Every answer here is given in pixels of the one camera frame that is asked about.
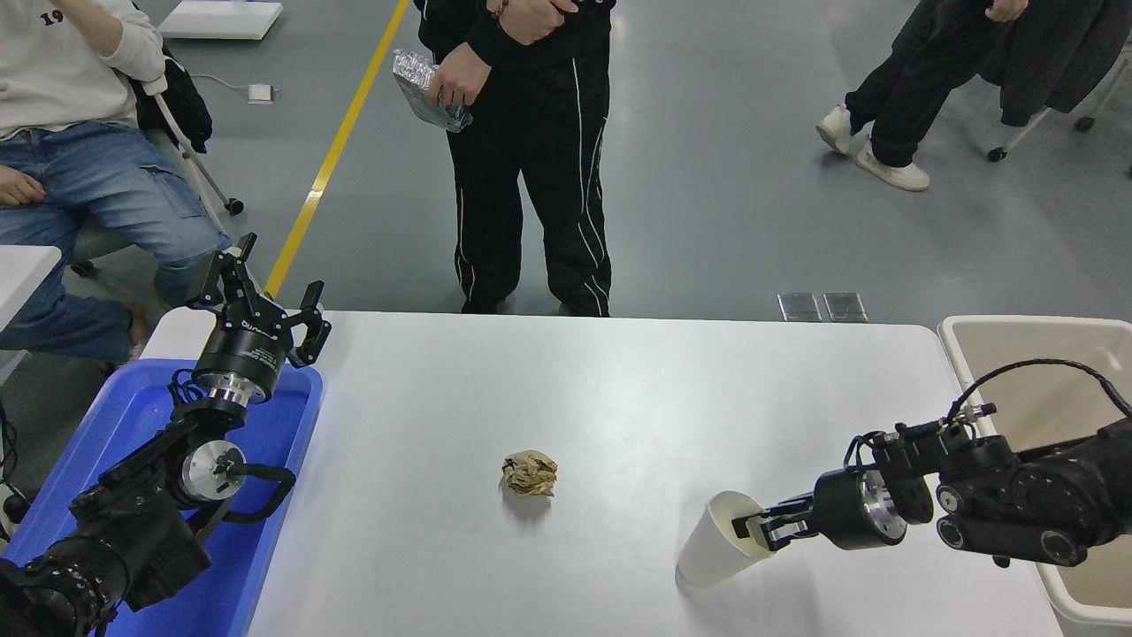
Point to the black jacket on chair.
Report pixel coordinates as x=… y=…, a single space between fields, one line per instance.
x=181 y=106

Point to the white side table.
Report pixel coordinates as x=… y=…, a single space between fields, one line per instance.
x=22 y=274

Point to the person's forearm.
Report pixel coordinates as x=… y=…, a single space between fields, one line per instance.
x=93 y=26

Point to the silver foil tray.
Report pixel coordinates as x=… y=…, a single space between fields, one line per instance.
x=414 y=75

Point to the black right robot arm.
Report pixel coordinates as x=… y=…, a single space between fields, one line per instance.
x=1017 y=495

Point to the person's hand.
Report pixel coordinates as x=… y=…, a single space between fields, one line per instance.
x=1008 y=9
x=18 y=188

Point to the person on chair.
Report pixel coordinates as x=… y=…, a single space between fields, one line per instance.
x=88 y=177

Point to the metal floor plate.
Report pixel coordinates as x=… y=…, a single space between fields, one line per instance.
x=845 y=307
x=799 y=307

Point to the dark coats on chair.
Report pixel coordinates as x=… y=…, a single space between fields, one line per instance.
x=1061 y=53

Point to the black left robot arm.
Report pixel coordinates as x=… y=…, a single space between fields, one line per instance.
x=133 y=531

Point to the large pale bin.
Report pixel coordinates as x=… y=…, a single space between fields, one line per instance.
x=1044 y=389

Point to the person holding foil tray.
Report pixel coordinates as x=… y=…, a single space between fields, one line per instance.
x=531 y=177

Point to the white paper cup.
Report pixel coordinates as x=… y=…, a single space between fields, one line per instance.
x=712 y=548

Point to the flat white box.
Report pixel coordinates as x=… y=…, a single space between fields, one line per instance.
x=221 y=18

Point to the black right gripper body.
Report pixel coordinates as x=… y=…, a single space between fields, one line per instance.
x=840 y=509

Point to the white office chair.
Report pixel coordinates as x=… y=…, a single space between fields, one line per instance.
x=190 y=155

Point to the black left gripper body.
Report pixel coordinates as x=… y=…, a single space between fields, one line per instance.
x=243 y=352

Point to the person's right hand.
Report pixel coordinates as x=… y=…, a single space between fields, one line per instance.
x=458 y=75

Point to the person's left hand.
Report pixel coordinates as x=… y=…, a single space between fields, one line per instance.
x=535 y=19

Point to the blue plastic tray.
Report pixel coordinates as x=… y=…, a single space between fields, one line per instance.
x=274 y=425

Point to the crumpled tan paper ball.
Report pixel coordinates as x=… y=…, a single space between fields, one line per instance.
x=529 y=473

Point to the person with white shoes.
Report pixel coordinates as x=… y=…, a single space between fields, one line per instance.
x=920 y=88

